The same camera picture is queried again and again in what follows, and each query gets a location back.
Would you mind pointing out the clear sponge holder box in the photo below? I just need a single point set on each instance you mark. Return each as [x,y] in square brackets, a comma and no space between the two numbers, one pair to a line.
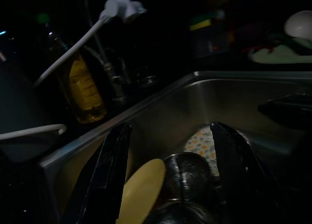
[209,41]

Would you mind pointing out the yellow green sponge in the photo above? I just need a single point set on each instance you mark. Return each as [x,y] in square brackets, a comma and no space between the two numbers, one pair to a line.
[201,23]

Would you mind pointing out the light green cloth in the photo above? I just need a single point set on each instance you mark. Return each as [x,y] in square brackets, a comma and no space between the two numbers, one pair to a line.
[280,56]

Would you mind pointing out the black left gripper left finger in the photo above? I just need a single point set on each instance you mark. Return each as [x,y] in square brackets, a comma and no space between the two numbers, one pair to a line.
[102,185]

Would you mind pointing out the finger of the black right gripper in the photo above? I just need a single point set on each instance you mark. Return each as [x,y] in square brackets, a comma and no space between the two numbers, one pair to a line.
[290,112]

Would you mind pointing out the white plastic ladle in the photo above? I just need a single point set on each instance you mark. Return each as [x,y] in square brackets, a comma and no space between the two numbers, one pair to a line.
[299,23]

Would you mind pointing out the steel faucet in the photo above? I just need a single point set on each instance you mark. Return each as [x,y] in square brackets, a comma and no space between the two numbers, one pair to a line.
[114,82]

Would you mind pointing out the steel bowl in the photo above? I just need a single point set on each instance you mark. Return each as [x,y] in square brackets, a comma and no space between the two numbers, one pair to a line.
[187,173]

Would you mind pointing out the white faucet filter head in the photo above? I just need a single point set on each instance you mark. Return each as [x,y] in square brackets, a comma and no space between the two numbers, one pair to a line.
[124,5]

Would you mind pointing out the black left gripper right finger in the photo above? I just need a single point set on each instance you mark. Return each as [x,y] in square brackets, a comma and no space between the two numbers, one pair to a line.
[243,185]

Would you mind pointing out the yellow plate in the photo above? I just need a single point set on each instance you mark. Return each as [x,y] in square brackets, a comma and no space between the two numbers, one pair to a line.
[141,185]

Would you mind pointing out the yellow liquid bottle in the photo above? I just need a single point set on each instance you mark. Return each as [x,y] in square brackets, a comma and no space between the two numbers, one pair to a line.
[85,92]

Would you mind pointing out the floral patterned sink mat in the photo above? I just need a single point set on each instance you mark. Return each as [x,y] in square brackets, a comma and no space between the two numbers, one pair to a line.
[200,146]

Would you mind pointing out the stainless steel sink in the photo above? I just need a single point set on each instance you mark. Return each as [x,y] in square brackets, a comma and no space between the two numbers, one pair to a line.
[182,104]

